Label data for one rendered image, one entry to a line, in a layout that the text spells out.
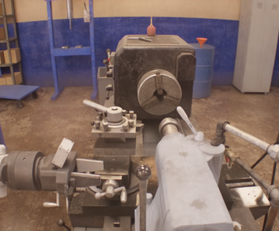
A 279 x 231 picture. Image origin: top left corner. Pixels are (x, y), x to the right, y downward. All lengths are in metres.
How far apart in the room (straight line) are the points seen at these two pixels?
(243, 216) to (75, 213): 0.63
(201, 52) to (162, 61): 2.76
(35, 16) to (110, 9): 1.45
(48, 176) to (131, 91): 1.19
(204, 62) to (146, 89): 3.03
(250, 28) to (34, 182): 4.54
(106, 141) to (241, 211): 0.60
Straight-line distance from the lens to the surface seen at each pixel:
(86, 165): 0.58
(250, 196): 1.13
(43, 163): 0.56
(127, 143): 1.02
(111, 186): 0.88
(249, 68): 4.94
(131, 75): 1.61
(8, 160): 0.58
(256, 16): 4.83
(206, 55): 4.38
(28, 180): 0.56
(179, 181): 0.68
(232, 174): 1.23
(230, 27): 5.21
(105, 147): 1.00
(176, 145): 0.83
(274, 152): 0.69
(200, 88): 4.50
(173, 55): 1.60
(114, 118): 0.99
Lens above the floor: 1.59
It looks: 25 degrees down
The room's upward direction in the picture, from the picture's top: straight up
